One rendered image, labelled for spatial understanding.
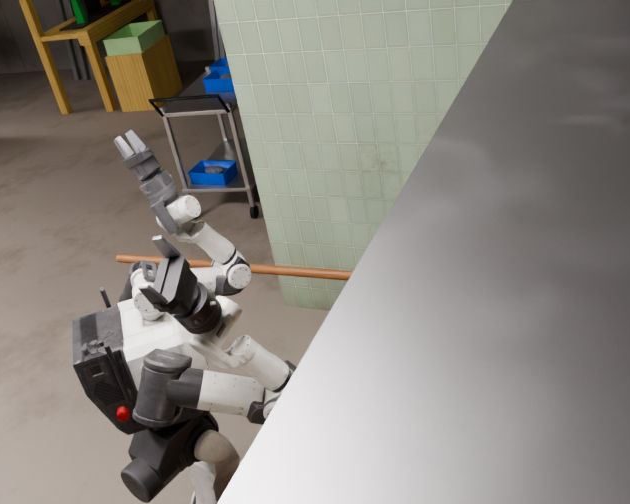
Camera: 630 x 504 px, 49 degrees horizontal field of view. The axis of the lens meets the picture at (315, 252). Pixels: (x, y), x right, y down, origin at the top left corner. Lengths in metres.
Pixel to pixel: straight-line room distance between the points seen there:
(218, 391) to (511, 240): 1.17
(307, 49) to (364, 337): 2.85
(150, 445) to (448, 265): 1.54
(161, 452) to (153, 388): 0.36
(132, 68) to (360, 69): 4.84
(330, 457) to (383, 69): 2.84
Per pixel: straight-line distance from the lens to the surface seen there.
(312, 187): 3.55
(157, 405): 1.62
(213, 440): 2.02
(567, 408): 0.40
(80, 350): 1.79
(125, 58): 7.77
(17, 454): 3.83
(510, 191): 0.59
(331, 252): 3.72
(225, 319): 1.46
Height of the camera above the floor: 2.38
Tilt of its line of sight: 32 degrees down
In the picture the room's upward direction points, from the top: 11 degrees counter-clockwise
